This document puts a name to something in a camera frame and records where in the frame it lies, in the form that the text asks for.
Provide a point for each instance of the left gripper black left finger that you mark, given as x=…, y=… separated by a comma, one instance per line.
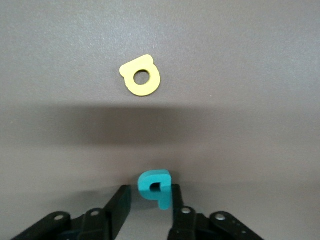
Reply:
x=100, y=225

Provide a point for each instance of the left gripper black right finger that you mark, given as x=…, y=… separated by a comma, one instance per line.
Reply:
x=195, y=225

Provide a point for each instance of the teal foam letter p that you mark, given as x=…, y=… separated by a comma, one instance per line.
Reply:
x=165, y=197

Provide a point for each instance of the brown table cover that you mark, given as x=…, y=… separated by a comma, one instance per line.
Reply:
x=225, y=75

